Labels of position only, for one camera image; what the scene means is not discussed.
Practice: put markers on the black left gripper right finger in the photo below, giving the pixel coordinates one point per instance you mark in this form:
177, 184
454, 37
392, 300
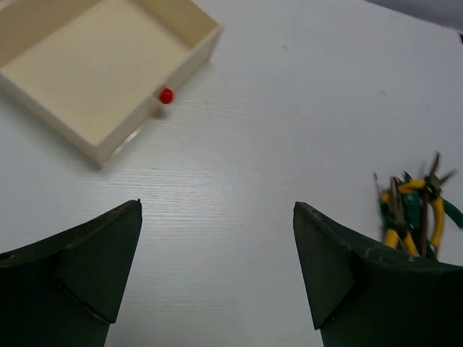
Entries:
363, 293

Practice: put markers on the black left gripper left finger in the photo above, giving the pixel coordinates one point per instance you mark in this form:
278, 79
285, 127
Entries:
67, 289

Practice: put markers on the green handled cutters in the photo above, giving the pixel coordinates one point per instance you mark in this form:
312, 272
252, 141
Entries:
411, 190

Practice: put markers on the yellow needle-nose pliers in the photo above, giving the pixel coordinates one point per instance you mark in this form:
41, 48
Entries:
432, 191

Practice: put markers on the long brown hex key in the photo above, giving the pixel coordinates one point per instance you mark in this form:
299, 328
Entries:
424, 223

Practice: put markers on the red round knob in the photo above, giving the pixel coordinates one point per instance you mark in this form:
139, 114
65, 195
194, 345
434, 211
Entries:
166, 96

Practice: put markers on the cream compartment tray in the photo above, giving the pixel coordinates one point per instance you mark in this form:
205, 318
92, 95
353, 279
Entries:
92, 70

